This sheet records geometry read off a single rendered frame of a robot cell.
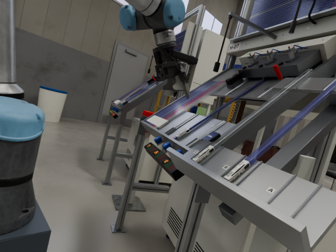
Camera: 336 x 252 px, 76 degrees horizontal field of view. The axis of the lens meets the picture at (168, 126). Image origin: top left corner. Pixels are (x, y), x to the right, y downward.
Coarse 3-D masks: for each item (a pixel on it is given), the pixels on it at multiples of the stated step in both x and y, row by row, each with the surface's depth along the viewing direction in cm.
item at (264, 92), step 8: (224, 72) 145; (232, 72) 136; (216, 80) 137; (224, 80) 129; (248, 80) 110; (256, 80) 104; (264, 80) 100; (272, 80) 95; (224, 88) 116; (232, 88) 110; (240, 88) 105; (256, 88) 96; (264, 88) 92; (224, 96) 108; (232, 96) 102; (248, 96) 92; (256, 96) 89; (264, 96) 85
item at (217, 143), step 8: (304, 72) 67; (296, 80) 64; (288, 88) 63; (272, 96) 62; (280, 96) 62; (264, 104) 60; (256, 112) 58; (248, 120) 57; (232, 128) 56; (240, 128) 57; (224, 136) 55; (216, 144) 54
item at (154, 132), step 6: (144, 126) 126; (150, 126) 111; (150, 132) 119; (156, 132) 103; (162, 132) 96; (162, 138) 99; (168, 138) 88; (174, 144) 84; (180, 144) 78; (186, 150) 73
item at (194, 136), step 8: (184, 112) 113; (176, 120) 108; (184, 120) 103; (192, 120) 98; (208, 120) 90; (216, 120) 86; (160, 128) 108; (168, 128) 103; (176, 128) 98; (184, 128) 94; (200, 128) 87; (208, 128) 84; (216, 128) 80; (224, 128) 78; (184, 136) 87; (192, 136) 84; (200, 136) 80; (184, 144) 81; (192, 144) 77
